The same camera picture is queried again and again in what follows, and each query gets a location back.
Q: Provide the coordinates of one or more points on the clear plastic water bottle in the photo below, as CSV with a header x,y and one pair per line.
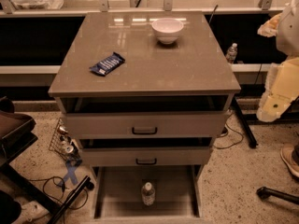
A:
x,y
148,194

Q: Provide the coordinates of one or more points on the grey drawer cabinet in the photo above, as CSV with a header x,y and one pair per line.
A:
x,y
192,66

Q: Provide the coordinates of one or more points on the top grey drawer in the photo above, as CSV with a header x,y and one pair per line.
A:
x,y
145,117

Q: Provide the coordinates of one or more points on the grey drawer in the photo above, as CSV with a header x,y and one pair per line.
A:
x,y
145,117
117,199
145,151

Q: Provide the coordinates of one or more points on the middle grey drawer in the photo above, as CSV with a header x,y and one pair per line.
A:
x,y
145,151

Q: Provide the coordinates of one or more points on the bottom grey drawer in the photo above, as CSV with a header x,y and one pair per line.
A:
x,y
117,199

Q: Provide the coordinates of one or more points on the water bottle on ledge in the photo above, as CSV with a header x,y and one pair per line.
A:
x,y
231,53

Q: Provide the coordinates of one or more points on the blue snack bar wrapper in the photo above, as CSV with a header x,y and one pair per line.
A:
x,y
107,65

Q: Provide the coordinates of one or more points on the white ceramic bowl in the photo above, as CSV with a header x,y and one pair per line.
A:
x,y
167,30

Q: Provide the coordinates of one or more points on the black tripod leg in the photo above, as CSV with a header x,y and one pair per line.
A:
x,y
86,183

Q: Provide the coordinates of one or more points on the blue tape cross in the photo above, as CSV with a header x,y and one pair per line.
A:
x,y
71,167

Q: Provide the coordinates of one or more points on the black stand leg right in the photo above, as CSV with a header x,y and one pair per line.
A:
x,y
252,141

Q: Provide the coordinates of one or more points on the dark cart at left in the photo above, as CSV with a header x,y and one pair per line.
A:
x,y
15,137

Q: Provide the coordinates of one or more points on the black chair base leg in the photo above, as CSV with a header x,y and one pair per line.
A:
x,y
265,193

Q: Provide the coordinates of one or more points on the tan shoe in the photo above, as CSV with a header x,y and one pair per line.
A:
x,y
290,155

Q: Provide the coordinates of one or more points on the wire basket with cans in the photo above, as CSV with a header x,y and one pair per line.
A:
x,y
62,144

